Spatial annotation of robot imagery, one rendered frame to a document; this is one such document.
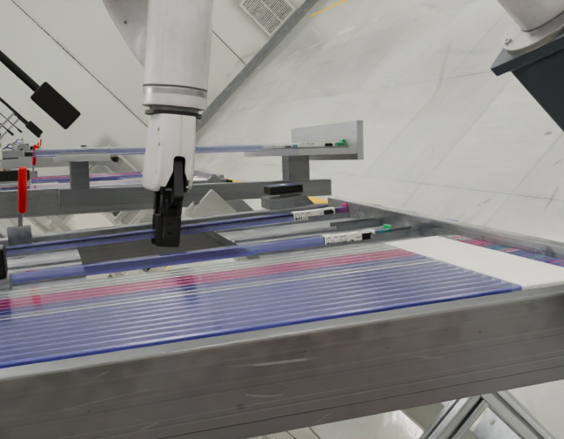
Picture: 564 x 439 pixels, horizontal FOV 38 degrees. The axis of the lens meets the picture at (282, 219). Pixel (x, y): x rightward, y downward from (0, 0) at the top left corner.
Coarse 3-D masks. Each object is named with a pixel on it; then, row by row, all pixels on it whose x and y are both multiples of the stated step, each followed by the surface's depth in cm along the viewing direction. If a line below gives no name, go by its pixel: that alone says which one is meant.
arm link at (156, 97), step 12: (144, 96) 105; (156, 96) 103; (168, 96) 103; (180, 96) 103; (192, 96) 104; (204, 96) 105; (156, 108) 104; (168, 108) 104; (180, 108) 104; (192, 108) 105; (204, 108) 106
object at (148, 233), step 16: (336, 208) 114; (192, 224) 109; (208, 224) 109; (224, 224) 109; (240, 224) 110; (256, 224) 111; (64, 240) 104; (80, 240) 104; (96, 240) 105; (112, 240) 105; (128, 240) 106
